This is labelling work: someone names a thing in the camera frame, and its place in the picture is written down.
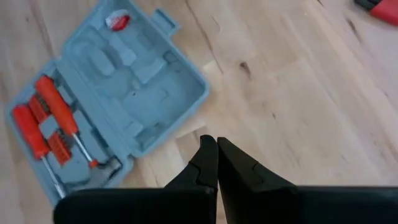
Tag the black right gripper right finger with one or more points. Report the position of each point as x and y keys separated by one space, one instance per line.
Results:
x=295 y=205

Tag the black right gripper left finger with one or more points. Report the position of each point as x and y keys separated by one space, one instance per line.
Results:
x=140 y=205

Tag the red bit holder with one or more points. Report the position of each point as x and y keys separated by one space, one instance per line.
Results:
x=59 y=147
x=38 y=109

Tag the grey plastic tool case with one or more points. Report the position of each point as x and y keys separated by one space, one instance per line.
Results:
x=149 y=102

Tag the red hex key holder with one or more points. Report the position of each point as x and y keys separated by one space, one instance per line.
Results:
x=385 y=9

